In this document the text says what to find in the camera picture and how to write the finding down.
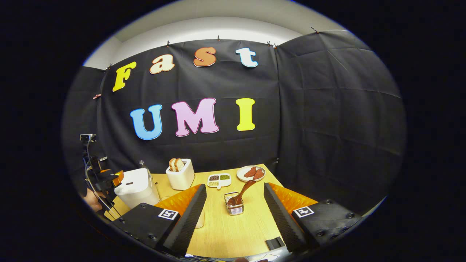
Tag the white round plate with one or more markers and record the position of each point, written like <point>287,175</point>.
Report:
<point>240,176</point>

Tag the white toaster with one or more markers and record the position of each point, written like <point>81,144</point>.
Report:
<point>180,180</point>

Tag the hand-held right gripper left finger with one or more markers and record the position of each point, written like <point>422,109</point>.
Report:
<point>187,218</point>

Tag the white rice cooker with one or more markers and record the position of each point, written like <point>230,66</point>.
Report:
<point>136,189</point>

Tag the toasted bread slice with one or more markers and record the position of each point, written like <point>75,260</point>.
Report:
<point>179,164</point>
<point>172,164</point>

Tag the small glass bottle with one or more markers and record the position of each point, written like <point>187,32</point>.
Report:
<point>143,165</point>

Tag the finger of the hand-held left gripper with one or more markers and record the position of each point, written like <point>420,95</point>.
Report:
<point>119,177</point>

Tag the white divided grain dish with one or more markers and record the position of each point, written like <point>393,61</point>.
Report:
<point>225,183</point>

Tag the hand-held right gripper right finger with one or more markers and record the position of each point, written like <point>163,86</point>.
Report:
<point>280,218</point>

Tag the red meat slice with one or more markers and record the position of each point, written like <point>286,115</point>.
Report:
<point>250,172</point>
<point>258,174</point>

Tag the brown wooden spoon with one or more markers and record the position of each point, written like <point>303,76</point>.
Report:
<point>242,191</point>

